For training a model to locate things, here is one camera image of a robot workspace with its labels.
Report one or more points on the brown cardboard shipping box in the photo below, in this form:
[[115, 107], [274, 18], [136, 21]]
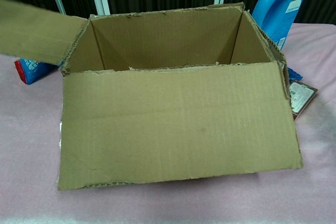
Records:
[[178, 124]]

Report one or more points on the pink fleece tablecloth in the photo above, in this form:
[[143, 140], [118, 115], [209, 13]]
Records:
[[157, 205]]

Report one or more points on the small blue snack packet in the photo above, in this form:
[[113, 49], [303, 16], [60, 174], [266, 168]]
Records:
[[295, 75]]

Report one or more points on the small brown carton with label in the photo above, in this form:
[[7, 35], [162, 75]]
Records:
[[302, 98]]

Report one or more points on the blue and red snack bag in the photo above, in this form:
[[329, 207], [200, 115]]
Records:
[[29, 70]]

